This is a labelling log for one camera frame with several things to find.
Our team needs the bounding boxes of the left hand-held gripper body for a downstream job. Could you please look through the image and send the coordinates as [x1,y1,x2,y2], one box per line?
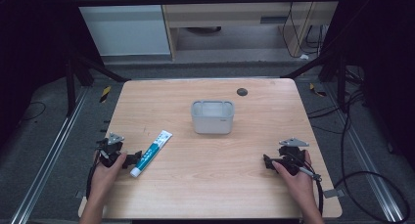
[96,132,126,168]

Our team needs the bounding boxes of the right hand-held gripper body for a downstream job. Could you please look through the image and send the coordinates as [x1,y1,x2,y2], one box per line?
[276,137,310,177]

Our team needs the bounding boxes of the white and teal toothpaste tube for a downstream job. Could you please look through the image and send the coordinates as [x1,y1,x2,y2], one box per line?
[129,129,173,179]

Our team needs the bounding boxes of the gray plastic holder box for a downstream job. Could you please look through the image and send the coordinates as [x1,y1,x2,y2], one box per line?
[190,99,236,136]

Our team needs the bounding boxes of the person's left hand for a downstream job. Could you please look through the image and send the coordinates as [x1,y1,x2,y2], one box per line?
[89,152,128,200]

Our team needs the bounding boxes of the person's right hand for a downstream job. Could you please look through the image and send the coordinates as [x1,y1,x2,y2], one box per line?
[271,150,317,206]

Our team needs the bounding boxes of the black and yellow tape strip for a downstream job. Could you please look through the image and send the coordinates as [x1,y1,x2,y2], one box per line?
[99,85,113,104]
[308,82,328,98]

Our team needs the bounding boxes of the black metal stand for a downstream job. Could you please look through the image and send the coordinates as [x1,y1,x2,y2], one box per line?
[64,51,131,118]
[280,50,349,113]

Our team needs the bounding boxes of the white cabinet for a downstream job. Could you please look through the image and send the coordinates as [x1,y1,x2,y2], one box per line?
[69,0,172,58]

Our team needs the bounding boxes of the black curtain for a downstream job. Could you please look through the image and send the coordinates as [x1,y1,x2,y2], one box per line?
[0,0,105,150]
[319,0,415,173]

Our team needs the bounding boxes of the light wooden desk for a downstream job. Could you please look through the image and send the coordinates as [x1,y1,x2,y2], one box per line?
[158,0,345,61]

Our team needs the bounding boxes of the left hand-held gripper cable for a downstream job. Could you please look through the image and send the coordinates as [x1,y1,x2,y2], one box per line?
[85,145,102,200]

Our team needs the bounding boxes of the hand-held gripper cable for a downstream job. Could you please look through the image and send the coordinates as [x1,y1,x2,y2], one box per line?
[85,145,102,200]
[293,152,325,217]

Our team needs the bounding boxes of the right hand-held gripper cable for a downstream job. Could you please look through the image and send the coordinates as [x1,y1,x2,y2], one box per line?
[293,152,325,217]

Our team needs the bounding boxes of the thick black floor cable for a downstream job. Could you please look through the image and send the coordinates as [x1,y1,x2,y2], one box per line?
[332,86,412,224]

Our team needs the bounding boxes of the thin black floor cable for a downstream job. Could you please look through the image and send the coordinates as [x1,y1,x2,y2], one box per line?
[306,92,364,136]
[20,101,47,122]

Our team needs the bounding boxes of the metal floor rail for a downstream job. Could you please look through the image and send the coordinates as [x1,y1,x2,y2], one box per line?
[325,82,406,224]
[9,86,90,224]

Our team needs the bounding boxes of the black hanging desk cables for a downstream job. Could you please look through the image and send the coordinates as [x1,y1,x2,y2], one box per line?
[281,1,324,60]

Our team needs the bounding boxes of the black horizontal frame bar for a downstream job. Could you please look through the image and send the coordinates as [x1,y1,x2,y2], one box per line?
[71,0,345,8]

